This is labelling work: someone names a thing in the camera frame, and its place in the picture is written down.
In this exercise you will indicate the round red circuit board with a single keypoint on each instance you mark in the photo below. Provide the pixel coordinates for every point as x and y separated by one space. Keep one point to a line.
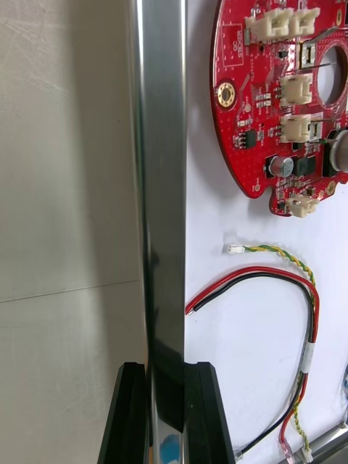
232 108

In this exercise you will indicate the white paper sheet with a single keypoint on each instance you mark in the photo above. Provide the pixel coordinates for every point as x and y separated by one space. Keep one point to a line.
253 326

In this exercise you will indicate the steel tray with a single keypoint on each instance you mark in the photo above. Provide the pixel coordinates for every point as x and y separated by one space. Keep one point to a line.
159 145

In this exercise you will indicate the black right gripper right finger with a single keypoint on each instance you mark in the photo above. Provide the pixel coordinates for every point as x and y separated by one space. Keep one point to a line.
206 417

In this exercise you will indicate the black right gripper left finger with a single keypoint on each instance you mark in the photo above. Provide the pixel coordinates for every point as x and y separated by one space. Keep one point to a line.
127 417

